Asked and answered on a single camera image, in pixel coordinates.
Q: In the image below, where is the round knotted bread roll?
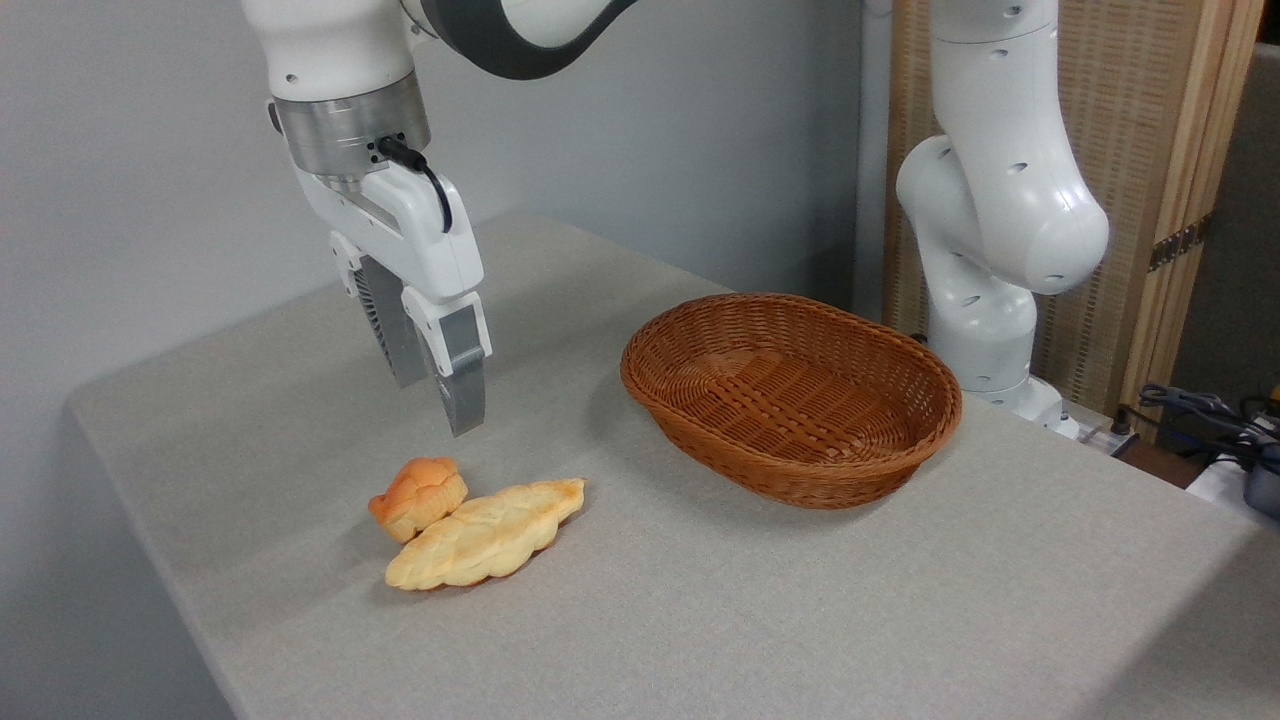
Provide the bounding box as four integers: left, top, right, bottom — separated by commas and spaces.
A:
368, 457, 469, 544

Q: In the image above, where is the grey tablecloth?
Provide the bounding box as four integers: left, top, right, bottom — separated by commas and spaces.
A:
68, 212, 1280, 720

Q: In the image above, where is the long flat braided bread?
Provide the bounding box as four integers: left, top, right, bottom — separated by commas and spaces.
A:
384, 479, 588, 590

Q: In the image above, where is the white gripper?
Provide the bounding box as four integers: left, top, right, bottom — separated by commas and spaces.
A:
295, 160, 495, 439

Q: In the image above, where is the metal screen hinge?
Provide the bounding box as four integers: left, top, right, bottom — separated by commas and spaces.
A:
1148, 213, 1213, 273

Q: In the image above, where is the white sheet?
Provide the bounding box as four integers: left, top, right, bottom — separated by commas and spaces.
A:
1185, 455, 1251, 511

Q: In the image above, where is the black cable bundle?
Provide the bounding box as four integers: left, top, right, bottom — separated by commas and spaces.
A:
1136, 383, 1280, 473

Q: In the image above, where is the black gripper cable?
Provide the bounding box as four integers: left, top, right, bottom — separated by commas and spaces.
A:
375, 135, 455, 235

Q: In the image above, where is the brown wicker basket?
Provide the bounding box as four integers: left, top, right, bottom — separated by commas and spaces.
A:
619, 292, 964, 511

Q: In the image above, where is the white vertical pipe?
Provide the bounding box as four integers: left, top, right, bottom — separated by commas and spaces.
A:
848, 0, 894, 323

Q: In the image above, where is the wooden rattan folding screen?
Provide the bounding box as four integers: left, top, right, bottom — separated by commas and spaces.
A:
884, 0, 1267, 443

